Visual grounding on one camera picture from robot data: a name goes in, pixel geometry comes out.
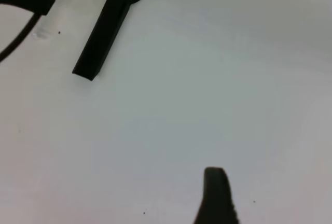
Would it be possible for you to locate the black cable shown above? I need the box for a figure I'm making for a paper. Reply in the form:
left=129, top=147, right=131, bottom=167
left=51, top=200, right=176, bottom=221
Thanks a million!
left=0, top=0, right=62, bottom=61

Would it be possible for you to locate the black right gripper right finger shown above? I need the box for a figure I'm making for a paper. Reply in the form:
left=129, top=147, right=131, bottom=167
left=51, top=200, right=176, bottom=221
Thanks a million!
left=194, top=167, right=240, bottom=224

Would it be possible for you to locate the black plastic spoon scoop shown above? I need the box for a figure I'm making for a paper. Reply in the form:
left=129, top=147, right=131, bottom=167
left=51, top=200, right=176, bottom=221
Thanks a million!
left=72, top=0, right=140, bottom=81

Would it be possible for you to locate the clear glass test tube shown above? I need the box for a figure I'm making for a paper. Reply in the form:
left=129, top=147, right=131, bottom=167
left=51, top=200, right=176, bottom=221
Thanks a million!
left=33, top=0, right=66, bottom=40

